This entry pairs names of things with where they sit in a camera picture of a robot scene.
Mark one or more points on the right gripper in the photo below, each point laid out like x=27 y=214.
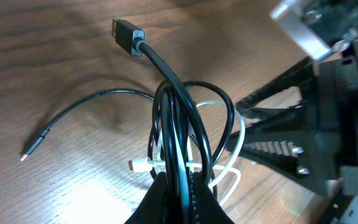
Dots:
x=312 y=155

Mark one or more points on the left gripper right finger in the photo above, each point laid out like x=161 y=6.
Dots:
x=205 y=209

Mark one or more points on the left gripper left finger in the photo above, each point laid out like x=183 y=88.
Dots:
x=153 y=207

